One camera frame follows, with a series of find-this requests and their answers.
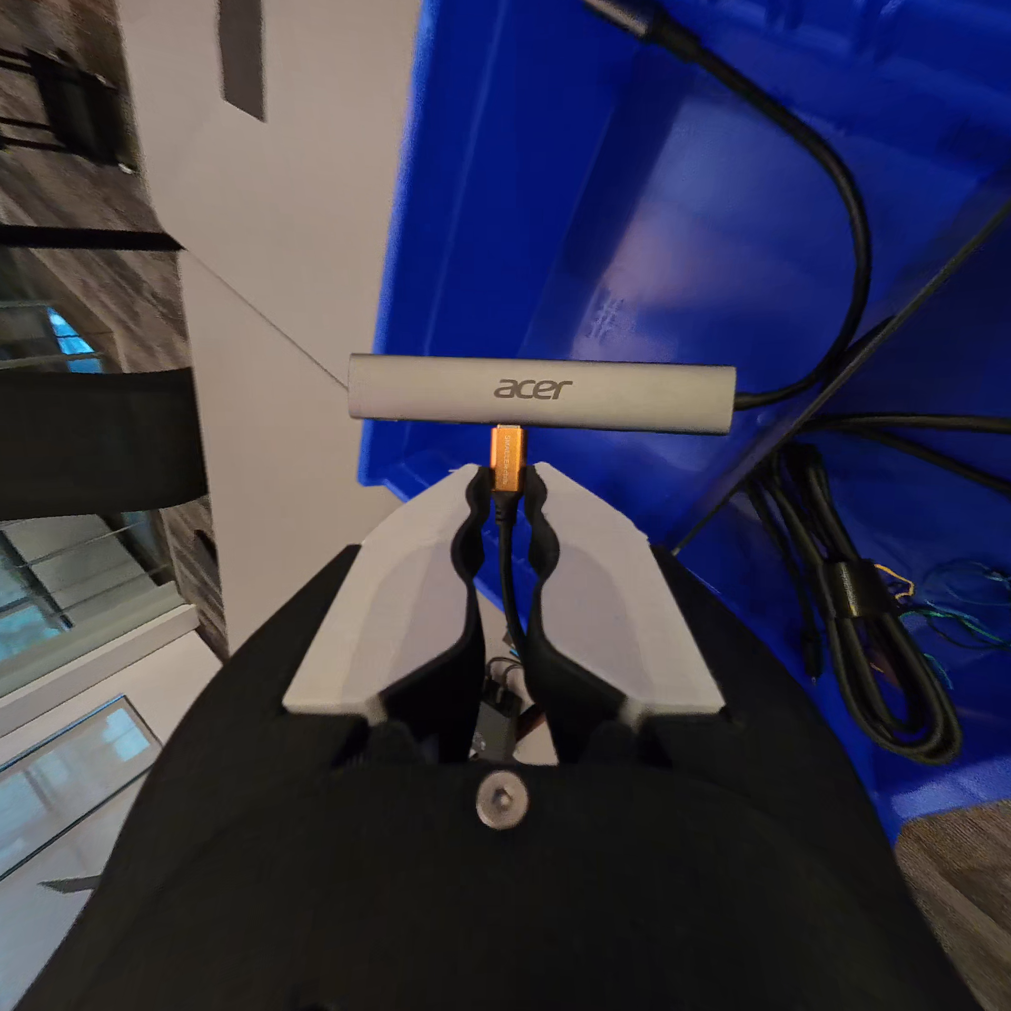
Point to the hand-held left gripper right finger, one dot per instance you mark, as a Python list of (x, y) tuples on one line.
[(632, 632)]

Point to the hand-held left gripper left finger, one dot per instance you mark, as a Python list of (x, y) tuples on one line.
[(347, 632)]

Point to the black bin divider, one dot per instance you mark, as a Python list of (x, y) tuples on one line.
[(932, 294)]

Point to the black slanted pole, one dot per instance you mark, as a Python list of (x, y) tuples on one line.
[(79, 238)]

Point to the silver rounded usb hub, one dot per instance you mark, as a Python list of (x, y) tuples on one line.
[(426, 391)]

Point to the black floor rack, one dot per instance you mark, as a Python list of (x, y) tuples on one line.
[(79, 110)]

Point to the blue plastic bin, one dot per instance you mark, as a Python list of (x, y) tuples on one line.
[(592, 197)]

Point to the black chair back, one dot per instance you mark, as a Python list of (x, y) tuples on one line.
[(95, 442)]

